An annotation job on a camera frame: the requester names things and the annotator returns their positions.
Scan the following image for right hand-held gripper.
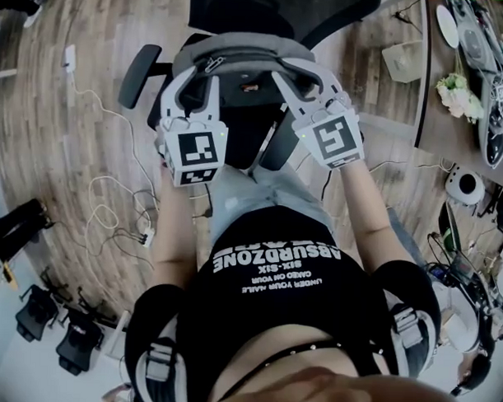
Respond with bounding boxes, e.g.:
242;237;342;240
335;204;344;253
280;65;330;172
268;58;369;173

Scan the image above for long white cable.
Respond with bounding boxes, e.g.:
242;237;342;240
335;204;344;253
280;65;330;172
64;69;165;213

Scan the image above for pile of electronics and wires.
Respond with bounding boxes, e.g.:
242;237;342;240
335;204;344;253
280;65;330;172
423;224;503;301

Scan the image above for black studded neck strap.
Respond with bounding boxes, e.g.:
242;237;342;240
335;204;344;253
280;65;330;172
211;333;382;402

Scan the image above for beige paper box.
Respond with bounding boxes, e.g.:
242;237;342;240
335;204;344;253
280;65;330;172
380;38;425;85

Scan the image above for person's right forearm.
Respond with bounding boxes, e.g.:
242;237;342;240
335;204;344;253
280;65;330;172
334;157;419;281

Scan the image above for black floor cable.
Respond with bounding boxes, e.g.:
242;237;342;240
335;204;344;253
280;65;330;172
47;184;159;273

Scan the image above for black padded object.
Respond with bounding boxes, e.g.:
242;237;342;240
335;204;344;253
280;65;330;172
0;196;53;265

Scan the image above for white flat board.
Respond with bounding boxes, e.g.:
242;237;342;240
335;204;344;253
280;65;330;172
105;309;133;361

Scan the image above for wooden desk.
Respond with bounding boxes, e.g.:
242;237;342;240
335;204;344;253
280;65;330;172
411;0;503;188

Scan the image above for white power strip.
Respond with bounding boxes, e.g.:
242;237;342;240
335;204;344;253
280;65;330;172
137;226;156;250

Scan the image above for white round disc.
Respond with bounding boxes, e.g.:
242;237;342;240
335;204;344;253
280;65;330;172
434;4;462;50

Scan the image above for short black cable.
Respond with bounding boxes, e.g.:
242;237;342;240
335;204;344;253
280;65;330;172
319;168;333;202

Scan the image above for spare grey gripper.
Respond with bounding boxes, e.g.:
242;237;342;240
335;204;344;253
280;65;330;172
444;0;503;75

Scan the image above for person's left forearm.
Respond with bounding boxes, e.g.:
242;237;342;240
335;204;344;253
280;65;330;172
151;163;205;292

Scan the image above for black office chair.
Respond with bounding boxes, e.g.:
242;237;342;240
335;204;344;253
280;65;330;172
114;0;383;176

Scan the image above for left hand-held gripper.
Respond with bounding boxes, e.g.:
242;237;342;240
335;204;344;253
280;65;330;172
154;63;232;190

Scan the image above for person's light blue jeans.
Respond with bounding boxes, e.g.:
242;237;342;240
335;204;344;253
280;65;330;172
207;163;431;269

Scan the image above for white flower bouquet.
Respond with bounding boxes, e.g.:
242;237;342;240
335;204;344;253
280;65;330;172
434;72;487;125

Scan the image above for looped white cable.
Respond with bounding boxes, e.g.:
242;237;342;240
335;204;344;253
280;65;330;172
84;172;156;245

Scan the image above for thin white cable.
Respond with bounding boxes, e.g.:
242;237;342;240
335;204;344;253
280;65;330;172
366;155;455;179

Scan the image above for white round camera device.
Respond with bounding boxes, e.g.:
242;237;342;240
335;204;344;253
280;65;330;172
443;162;487;208

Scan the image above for person's black printed t-shirt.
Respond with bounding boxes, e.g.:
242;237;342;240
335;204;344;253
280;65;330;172
123;199;446;402

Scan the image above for grey harness strap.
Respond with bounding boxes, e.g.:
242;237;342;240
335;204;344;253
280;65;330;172
383;297;439;379
143;316;189;386

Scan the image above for spare gripper with black base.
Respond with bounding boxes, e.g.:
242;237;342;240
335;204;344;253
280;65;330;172
477;75;503;170

